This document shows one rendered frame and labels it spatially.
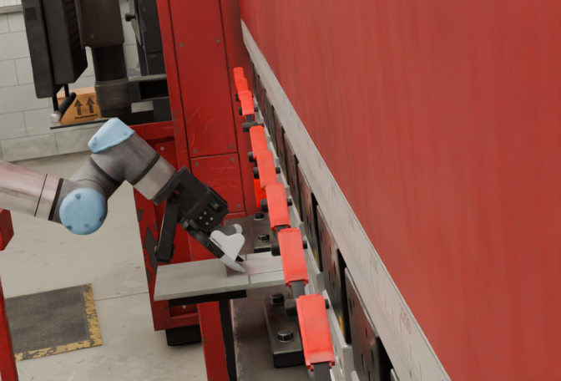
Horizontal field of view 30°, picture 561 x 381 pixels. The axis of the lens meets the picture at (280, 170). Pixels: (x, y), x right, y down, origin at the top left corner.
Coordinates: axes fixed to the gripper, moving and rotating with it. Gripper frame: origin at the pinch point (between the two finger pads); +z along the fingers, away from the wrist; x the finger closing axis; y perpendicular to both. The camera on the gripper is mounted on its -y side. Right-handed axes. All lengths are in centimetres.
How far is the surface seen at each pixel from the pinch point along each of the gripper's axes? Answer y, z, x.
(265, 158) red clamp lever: 23, -20, -50
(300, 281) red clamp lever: 20, -18, -93
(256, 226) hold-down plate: -1, 13, 63
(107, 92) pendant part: -12, -33, 141
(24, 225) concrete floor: -157, 0, 469
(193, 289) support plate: -7.1, -4.6, -7.9
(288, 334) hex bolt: -0.4, 11.6, -15.2
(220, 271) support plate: -3.0, -1.2, 0.6
